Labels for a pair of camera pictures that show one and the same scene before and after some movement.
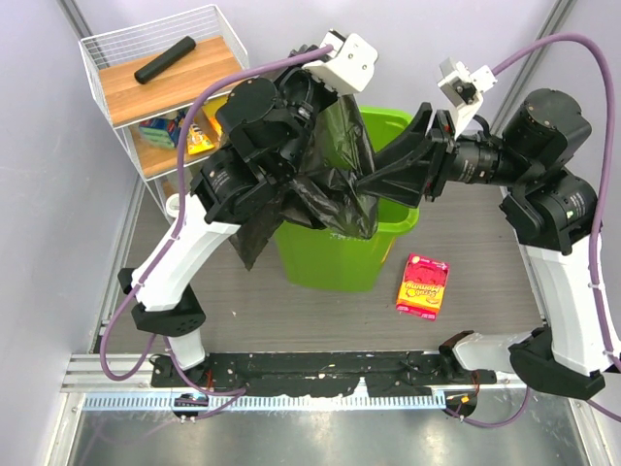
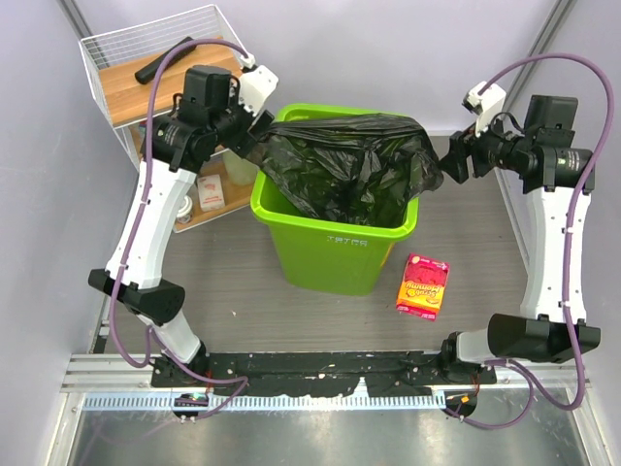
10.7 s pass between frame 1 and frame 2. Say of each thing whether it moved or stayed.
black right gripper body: moved
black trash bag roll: stayed
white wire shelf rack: stayed
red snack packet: stayed
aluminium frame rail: stayed
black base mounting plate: stayed
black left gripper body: moved
